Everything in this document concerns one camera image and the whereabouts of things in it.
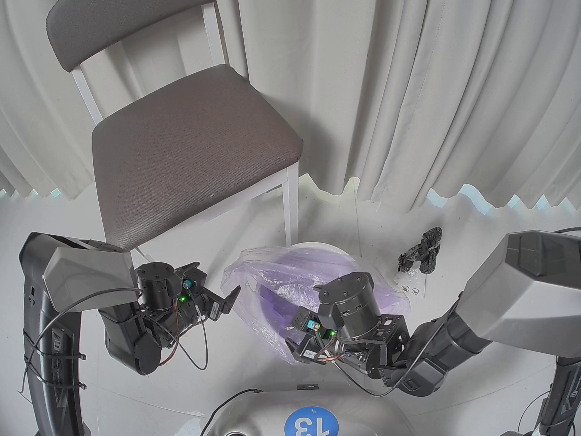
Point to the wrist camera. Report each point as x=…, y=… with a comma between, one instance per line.
x=190, y=276
x=302, y=318

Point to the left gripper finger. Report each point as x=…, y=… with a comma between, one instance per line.
x=231, y=300

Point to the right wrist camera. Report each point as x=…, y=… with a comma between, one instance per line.
x=302, y=318

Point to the purple plastic bag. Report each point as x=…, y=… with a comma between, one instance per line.
x=254, y=289

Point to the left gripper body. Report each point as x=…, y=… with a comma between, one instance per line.
x=204, y=311

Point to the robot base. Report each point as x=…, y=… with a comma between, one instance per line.
x=363, y=411

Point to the crumpled black plastic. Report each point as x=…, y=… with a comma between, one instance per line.
x=426, y=261

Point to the clear printed wrapper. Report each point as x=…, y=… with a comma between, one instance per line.
x=411, y=285

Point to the white chair with grey cushions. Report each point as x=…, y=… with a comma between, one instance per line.
x=181, y=143

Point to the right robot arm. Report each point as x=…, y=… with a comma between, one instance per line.
x=522, y=289

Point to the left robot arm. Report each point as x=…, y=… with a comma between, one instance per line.
x=81, y=270

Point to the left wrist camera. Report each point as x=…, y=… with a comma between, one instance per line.
x=190, y=276

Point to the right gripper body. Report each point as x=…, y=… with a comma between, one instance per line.
x=317, y=348

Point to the white trash bin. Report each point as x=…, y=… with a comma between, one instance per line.
x=317, y=245

